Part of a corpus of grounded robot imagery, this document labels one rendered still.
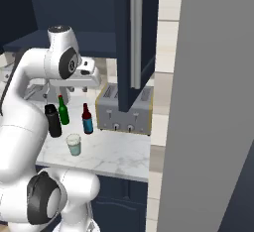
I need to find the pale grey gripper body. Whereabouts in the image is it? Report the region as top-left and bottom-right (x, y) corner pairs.
(49, 65), (102, 90)

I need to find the dark blue cabinet door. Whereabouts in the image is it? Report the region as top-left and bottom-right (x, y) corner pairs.
(113, 0), (161, 113)

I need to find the dark blue base cabinet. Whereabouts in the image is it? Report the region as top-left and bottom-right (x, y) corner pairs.
(35, 165), (149, 232)

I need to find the green bottle red cap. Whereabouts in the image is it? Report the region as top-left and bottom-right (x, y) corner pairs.
(58, 94), (70, 126)

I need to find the dark red bottle blue label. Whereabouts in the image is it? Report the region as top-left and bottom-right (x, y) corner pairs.
(81, 102), (94, 136)

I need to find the black bottle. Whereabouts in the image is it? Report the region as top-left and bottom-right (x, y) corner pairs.
(44, 103), (64, 139)

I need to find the grey four-slot toaster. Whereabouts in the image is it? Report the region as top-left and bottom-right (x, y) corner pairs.
(94, 82), (154, 137)

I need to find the glass of water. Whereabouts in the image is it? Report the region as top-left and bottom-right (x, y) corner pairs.
(65, 133), (82, 158)

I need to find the grey tall fridge panel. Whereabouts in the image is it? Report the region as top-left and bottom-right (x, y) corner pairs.
(156, 0), (254, 232)

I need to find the grey bar door handle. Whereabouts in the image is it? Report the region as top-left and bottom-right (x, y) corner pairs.
(129, 0), (144, 90)

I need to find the dark blue wall cabinet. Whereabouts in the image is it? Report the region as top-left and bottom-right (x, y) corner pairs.
(0, 0), (117, 59)

